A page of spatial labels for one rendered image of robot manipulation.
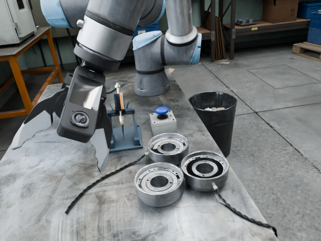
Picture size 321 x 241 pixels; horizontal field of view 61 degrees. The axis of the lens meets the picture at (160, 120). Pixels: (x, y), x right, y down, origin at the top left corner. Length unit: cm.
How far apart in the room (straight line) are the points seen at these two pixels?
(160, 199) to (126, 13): 35
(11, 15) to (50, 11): 218
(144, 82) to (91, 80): 68
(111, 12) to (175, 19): 58
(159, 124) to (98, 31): 44
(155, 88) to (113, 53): 69
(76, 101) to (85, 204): 30
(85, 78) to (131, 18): 11
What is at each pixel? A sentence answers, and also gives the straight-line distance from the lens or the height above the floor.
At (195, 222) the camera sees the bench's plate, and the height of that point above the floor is 80.
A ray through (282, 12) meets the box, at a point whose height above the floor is 60.
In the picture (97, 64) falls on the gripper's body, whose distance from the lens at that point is 41.
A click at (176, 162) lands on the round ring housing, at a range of 68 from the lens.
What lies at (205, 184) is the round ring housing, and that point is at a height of 83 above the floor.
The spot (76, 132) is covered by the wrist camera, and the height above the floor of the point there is 105.
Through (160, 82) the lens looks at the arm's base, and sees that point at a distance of 109.
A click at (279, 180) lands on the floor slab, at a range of 195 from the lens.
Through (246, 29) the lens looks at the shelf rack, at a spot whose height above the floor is 43.
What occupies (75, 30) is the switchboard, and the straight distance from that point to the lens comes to 436.
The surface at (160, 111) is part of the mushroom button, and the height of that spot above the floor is 87.
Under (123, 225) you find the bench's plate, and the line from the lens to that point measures 57.
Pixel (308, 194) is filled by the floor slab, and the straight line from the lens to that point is 190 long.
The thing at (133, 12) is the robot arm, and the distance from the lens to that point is 41.
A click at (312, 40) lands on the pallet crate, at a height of 18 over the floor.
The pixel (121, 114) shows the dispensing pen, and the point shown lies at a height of 89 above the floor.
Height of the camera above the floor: 122
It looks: 28 degrees down
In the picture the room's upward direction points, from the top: 5 degrees counter-clockwise
